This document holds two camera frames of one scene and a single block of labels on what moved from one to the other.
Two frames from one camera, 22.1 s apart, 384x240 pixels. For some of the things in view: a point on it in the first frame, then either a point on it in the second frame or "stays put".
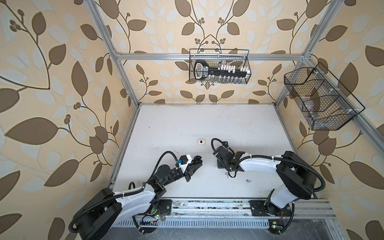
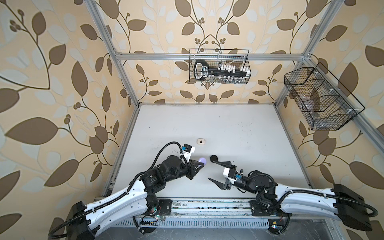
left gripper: (191, 171) stays put
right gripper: (219, 165) → (227, 186)
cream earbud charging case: (201, 141) stays put
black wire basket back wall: (216, 57) stays put
